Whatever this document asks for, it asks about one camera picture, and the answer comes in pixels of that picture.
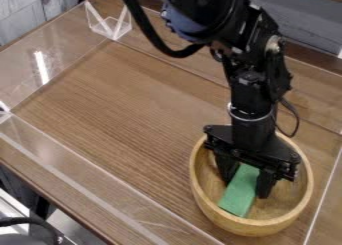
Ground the black cable at bottom left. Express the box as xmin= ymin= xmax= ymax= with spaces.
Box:
xmin=0 ymin=216 xmax=64 ymax=245

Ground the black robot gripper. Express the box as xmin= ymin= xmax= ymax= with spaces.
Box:
xmin=203 ymin=115 xmax=302 ymax=199

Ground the clear acrylic corner bracket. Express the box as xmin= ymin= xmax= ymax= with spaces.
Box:
xmin=84 ymin=1 xmax=132 ymax=41

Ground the brown wooden bowl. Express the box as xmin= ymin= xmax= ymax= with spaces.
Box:
xmin=190 ymin=133 xmax=314 ymax=237

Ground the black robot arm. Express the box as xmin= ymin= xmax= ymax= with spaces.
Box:
xmin=163 ymin=0 xmax=300 ymax=199

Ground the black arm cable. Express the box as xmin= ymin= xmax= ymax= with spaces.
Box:
xmin=116 ymin=0 xmax=211 ymax=59

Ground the green rectangular block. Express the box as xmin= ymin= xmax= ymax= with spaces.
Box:
xmin=218 ymin=164 xmax=259 ymax=218

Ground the clear acrylic enclosure wall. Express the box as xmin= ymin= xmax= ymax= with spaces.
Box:
xmin=0 ymin=7 xmax=342 ymax=245

